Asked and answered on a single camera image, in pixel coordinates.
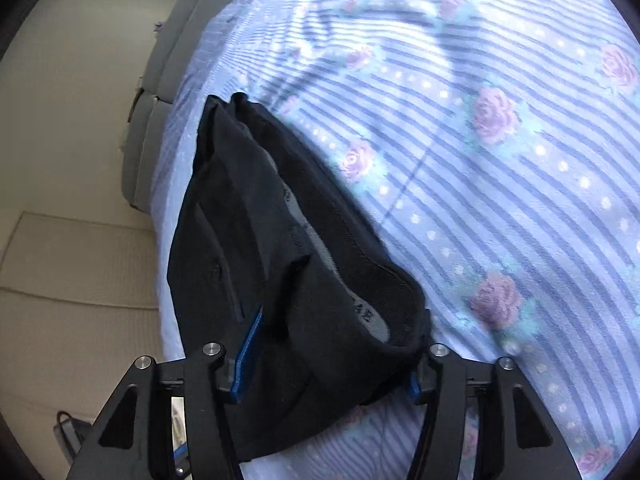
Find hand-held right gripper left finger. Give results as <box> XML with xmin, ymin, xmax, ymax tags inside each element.
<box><xmin>65</xmin><ymin>305</ymin><xmax>266</xmax><ymax>480</ymax></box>

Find grey device with cable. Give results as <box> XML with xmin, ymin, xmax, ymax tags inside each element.
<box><xmin>54</xmin><ymin>411</ymin><xmax>93</xmax><ymax>461</ymax></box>

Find blue floral striped bed sheet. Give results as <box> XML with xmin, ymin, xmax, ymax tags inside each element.
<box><xmin>150</xmin><ymin>0</ymin><xmax>640</xmax><ymax>480</ymax></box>

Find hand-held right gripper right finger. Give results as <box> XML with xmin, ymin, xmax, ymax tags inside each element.
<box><xmin>404</xmin><ymin>343</ymin><xmax>583</xmax><ymax>480</ymax></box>

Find black pants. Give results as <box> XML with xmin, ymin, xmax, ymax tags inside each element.
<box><xmin>166</xmin><ymin>91</ymin><xmax>433</xmax><ymax>464</ymax></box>

